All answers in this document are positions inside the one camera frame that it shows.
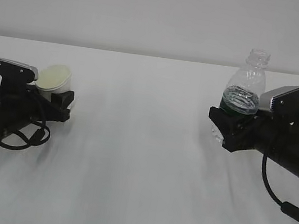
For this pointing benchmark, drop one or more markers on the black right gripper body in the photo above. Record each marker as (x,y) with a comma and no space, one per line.
(276,134)

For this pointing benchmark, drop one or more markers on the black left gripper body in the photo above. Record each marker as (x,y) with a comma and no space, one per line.
(27,100)

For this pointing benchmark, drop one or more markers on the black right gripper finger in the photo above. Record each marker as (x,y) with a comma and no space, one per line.
(234,129)

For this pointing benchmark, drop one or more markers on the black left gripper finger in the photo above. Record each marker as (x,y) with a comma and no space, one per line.
(59,110)

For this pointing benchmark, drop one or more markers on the white paper cup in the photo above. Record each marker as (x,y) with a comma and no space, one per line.
(54,79)

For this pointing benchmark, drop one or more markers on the clear green-label water bottle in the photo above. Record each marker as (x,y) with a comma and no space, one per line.
(242,92)

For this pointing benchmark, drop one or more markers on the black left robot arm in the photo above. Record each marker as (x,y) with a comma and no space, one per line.
(19,131)

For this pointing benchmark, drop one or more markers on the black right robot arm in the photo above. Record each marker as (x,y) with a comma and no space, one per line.
(263,132)

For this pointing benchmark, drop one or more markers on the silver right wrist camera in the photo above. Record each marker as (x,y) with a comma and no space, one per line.
(282,102)

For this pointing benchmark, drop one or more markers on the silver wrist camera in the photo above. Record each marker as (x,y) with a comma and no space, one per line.
(282,102)
(18,71)

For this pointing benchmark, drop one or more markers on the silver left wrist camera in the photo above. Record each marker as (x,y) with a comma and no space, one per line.
(18,71)

